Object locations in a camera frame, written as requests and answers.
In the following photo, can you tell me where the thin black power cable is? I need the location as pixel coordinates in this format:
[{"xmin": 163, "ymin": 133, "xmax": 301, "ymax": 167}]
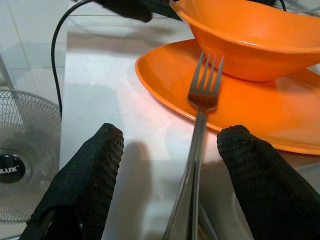
[{"xmin": 51, "ymin": 0, "xmax": 91, "ymax": 118}]

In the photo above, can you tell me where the orange plastic bowl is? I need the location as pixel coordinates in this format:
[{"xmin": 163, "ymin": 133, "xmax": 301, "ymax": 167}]
[{"xmin": 169, "ymin": 0, "xmax": 320, "ymax": 83}]

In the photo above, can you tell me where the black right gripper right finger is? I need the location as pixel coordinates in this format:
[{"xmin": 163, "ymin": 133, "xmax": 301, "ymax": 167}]
[{"xmin": 216, "ymin": 124, "xmax": 320, "ymax": 240}]

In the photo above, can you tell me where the orange plastic plate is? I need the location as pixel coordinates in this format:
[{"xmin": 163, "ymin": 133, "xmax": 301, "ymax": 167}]
[{"xmin": 134, "ymin": 38, "xmax": 320, "ymax": 156}]

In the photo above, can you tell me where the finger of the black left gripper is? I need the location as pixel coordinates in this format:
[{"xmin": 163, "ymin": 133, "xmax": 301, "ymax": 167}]
[{"xmin": 92, "ymin": 0, "xmax": 153, "ymax": 23}]

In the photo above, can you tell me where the grey floor fan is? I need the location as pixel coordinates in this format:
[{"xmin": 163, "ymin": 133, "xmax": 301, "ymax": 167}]
[{"xmin": 0, "ymin": 88, "xmax": 62, "ymax": 223}]

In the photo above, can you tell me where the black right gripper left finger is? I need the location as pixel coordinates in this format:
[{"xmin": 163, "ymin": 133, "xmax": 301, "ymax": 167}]
[{"xmin": 18, "ymin": 122, "xmax": 125, "ymax": 240}]

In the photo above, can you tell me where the silver metal fork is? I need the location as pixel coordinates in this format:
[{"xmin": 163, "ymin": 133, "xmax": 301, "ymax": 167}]
[{"xmin": 162, "ymin": 51, "xmax": 225, "ymax": 240}]

